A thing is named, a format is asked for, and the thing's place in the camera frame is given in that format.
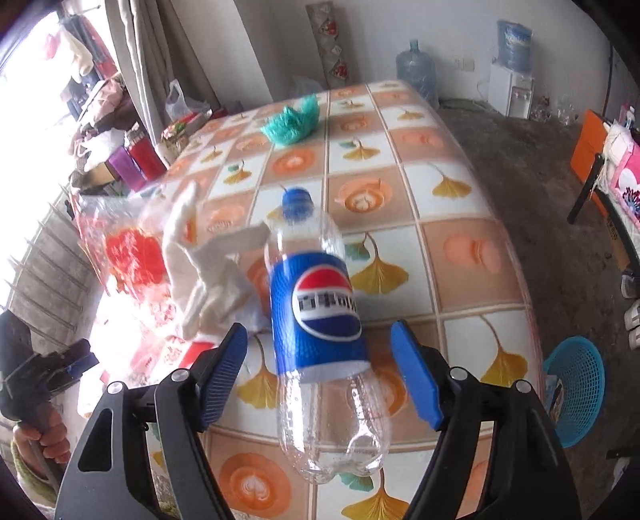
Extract white tissue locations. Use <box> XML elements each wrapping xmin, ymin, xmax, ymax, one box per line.
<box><xmin>162</xmin><ymin>182</ymin><xmax>270</xmax><ymax>344</ymax></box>

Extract person's left hand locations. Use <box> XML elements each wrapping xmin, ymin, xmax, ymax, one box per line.
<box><xmin>13</xmin><ymin>404</ymin><xmax>70</xmax><ymax>478</ymax></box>

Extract tall patterned roll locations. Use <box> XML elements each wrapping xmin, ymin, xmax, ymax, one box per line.
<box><xmin>305</xmin><ymin>1</ymin><xmax>349</xmax><ymax>89</ymax></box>

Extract white plastic bag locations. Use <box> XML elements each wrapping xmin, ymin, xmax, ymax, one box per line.
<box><xmin>165</xmin><ymin>79</ymin><xmax>210</xmax><ymax>121</ymax></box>

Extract clear Pepsi plastic bottle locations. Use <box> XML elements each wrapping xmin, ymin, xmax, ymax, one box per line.
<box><xmin>264</xmin><ymin>188</ymin><xmax>392</xmax><ymax>484</ymax></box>

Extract green plastic bag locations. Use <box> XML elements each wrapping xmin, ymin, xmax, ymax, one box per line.
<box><xmin>260</xmin><ymin>94</ymin><xmax>320</xmax><ymax>146</ymax></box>

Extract red thermos bottle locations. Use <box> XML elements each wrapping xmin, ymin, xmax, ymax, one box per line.
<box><xmin>125</xmin><ymin>122</ymin><xmax>166</xmax><ymax>182</ymax></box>

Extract red white snack bag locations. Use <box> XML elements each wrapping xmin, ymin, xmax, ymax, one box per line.
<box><xmin>90</xmin><ymin>294</ymin><xmax>218</xmax><ymax>388</ymax></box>

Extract cardboard box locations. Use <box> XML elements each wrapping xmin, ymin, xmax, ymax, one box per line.
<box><xmin>70</xmin><ymin>162</ymin><xmax>117</xmax><ymax>190</ymax></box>

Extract water jug on dispenser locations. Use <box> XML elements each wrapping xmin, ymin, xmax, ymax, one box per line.
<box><xmin>497</xmin><ymin>20</ymin><xmax>533</xmax><ymax>74</ymax></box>

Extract large blue water jug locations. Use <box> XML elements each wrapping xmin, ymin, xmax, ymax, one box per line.
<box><xmin>396</xmin><ymin>39</ymin><xmax>439</xmax><ymax>110</ymax></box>

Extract white water dispenser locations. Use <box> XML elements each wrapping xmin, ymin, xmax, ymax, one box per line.
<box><xmin>488</xmin><ymin>63</ymin><xmax>535</xmax><ymax>119</ymax></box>

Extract beige curtain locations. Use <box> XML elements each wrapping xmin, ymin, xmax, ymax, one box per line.
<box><xmin>105</xmin><ymin>0</ymin><xmax>220</xmax><ymax>144</ymax></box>

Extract white sneakers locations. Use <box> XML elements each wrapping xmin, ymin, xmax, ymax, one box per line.
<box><xmin>620</xmin><ymin>270</ymin><xmax>640</xmax><ymax>350</ymax></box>

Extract clear red printed plastic bag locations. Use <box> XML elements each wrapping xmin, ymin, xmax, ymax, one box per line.
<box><xmin>72</xmin><ymin>194</ymin><xmax>171</xmax><ymax>301</ymax></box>

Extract blue plastic waste basket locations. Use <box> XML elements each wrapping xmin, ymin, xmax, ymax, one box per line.
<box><xmin>544</xmin><ymin>336</ymin><xmax>605</xmax><ymax>448</ymax></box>

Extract green fluffy sleeve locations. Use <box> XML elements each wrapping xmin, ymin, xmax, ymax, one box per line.
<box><xmin>11</xmin><ymin>441</ymin><xmax>58</xmax><ymax>508</ymax></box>

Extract pink floral blanket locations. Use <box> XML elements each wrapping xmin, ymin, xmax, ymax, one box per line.
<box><xmin>605</xmin><ymin>122</ymin><xmax>639</xmax><ymax>228</ymax></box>

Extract purple plastic container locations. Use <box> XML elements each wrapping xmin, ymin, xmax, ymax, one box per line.
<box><xmin>107</xmin><ymin>146</ymin><xmax>146</xmax><ymax>192</ymax></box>

